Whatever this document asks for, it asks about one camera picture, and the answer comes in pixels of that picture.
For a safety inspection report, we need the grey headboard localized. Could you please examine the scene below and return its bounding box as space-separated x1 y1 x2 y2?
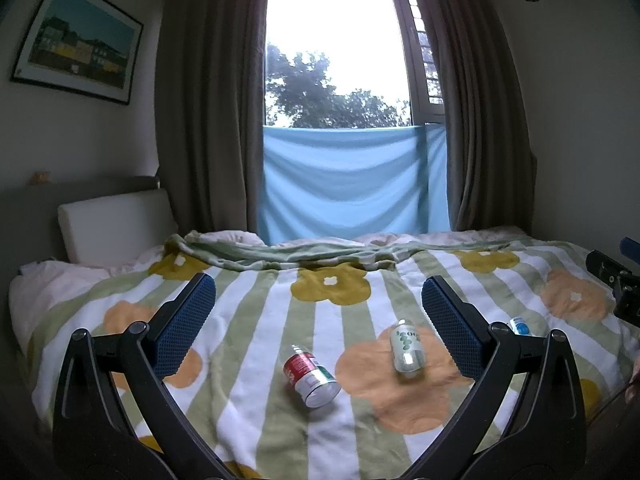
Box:
0 175 167 273

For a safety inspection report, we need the white can with green dots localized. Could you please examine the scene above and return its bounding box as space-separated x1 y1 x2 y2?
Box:
390 319 427 375

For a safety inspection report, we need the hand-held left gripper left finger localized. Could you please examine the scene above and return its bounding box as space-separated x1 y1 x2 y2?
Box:
52 273 236 480

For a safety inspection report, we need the framed picture of houses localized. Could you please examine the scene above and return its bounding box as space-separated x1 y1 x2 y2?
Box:
10 0 145 107

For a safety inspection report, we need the tree outside window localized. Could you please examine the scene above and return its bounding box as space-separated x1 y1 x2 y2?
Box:
265 44 414 129

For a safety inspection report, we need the white window frame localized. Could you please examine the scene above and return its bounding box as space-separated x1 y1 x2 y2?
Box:
261 0 447 130

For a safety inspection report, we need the brown curtain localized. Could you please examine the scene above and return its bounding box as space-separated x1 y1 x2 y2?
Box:
154 0 275 242
424 0 539 235

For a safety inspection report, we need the light blue cloth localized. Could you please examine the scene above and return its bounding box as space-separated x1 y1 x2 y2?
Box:
257 122 454 247

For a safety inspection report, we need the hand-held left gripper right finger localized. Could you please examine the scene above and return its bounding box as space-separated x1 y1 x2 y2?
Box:
405 276 586 480

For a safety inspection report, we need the red and green can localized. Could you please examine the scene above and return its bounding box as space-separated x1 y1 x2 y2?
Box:
283 344 342 408

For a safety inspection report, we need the white cushion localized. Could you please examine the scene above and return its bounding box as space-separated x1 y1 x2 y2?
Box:
57 189 179 265

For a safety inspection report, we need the floral striped blanket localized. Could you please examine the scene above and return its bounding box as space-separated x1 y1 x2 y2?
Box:
30 232 640 480

